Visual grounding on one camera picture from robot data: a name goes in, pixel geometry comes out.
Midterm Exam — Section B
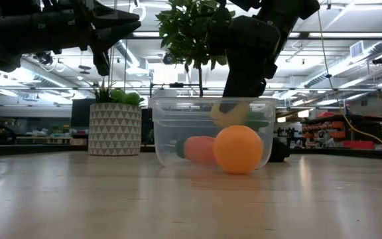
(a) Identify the yellow toy pineapple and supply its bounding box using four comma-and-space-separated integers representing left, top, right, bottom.
210, 102, 271, 132

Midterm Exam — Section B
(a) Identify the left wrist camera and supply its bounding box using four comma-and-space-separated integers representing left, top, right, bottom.
92, 48, 111, 77

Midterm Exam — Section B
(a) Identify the tall leafy green plant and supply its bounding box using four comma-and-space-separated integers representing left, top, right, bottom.
155, 0, 237, 98

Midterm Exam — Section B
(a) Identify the thin yellow cable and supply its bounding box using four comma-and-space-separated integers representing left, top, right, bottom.
338, 99, 382, 147

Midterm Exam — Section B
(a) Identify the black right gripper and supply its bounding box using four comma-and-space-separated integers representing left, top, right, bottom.
223, 15, 282, 98

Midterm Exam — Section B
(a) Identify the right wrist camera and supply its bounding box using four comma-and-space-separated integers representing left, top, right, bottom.
207, 6, 237, 57

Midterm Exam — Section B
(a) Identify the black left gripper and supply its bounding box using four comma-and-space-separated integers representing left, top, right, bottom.
0, 0, 142, 73

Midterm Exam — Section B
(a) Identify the black plant pot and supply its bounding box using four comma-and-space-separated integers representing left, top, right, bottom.
269, 137, 291, 163

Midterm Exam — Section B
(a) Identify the small green succulent plant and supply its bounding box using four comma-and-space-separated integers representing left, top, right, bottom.
93, 79, 145, 107

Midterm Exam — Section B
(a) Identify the black monitor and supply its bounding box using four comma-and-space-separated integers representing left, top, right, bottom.
70, 98, 97, 129

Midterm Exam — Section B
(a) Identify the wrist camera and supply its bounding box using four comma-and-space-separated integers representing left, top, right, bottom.
207, 6, 237, 57
92, 48, 111, 77

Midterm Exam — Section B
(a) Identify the clear plastic tupperware container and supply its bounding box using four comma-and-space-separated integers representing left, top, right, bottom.
148, 96, 278, 168

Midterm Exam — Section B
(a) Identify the orange toy fruit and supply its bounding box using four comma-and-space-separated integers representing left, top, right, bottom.
212, 125, 264, 175

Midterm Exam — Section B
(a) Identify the black workbench shelf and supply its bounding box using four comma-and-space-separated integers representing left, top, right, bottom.
302, 114, 382, 150

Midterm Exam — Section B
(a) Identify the orange toy carrot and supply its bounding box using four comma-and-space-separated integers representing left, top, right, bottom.
176, 135, 218, 165

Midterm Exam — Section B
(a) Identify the white triangle-patterned pot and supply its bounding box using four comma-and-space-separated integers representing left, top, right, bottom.
88, 102, 143, 157

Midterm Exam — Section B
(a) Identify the red bin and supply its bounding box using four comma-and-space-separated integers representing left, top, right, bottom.
342, 139, 376, 150

